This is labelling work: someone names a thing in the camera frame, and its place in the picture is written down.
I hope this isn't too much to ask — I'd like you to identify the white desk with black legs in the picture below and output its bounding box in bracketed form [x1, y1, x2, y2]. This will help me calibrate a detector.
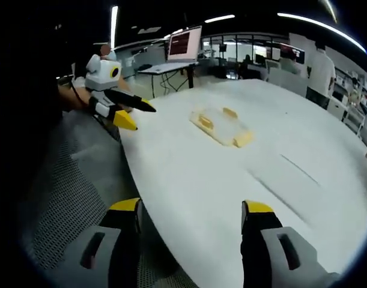
[137, 61, 199, 99]

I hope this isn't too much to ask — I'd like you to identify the white storage shelf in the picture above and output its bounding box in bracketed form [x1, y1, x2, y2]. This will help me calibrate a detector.
[329, 67, 367, 146]

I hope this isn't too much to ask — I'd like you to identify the yellowish plastic buckle part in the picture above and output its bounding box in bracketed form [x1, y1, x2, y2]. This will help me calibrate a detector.
[189, 110, 216, 131]
[232, 130, 255, 149]

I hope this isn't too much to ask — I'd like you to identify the open laptop computer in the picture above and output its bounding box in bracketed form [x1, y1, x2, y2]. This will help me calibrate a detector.
[166, 25, 203, 64]

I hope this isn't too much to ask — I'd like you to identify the long ceiling light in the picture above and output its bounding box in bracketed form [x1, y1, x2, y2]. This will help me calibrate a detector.
[110, 5, 119, 49]
[204, 14, 236, 24]
[277, 12, 367, 55]

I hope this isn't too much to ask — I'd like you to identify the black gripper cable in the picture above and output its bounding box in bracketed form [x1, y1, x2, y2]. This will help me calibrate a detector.
[69, 62, 83, 101]

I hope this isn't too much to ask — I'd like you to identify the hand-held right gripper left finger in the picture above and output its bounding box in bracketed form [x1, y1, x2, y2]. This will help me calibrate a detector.
[55, 197, 144, 288]

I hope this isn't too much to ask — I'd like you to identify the grey mesh chair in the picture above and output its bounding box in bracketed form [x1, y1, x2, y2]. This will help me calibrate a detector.
[19, 110, 199, 288]

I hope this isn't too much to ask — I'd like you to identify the dark computer monitor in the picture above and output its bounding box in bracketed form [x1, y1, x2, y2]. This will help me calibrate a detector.
[279, 43, 306, 64]

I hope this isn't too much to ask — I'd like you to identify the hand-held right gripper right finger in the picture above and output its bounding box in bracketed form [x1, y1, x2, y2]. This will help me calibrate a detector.
[240, 199, 342, 288]

